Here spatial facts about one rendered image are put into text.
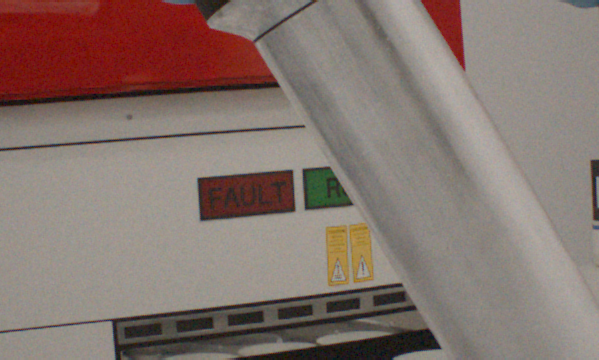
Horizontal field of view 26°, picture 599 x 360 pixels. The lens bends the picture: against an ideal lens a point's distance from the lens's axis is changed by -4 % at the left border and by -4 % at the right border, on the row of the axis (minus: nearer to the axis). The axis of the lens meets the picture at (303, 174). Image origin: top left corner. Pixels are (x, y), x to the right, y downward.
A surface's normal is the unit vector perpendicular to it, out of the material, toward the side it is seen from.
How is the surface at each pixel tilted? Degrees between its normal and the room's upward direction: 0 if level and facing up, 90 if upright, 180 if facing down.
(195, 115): 90
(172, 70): 90
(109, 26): 90
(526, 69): 90
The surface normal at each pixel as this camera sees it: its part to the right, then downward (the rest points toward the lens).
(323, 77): -0.42, 0.32
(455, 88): 0.63, -0.34
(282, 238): 0.44, 0.02
